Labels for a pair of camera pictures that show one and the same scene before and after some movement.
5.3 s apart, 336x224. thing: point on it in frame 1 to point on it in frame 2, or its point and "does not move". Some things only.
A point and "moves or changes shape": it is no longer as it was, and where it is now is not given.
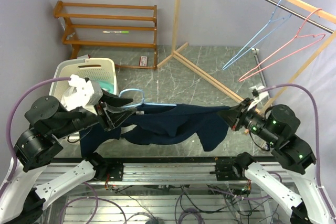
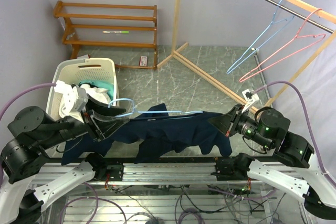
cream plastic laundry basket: [102, 70] does not move
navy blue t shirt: [159, 124] moves or changes shape
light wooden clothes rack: [179, 56] does not move
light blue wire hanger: [284, 18] to [234, 67]
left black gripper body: [100, 109] to [87, 117]
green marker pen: [115, 32] does not move
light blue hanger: [143, 102] to [135, 110]
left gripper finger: [112, 100] to [103, 109]
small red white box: [143, 61] does not move
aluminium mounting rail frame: [165, 190] does not move
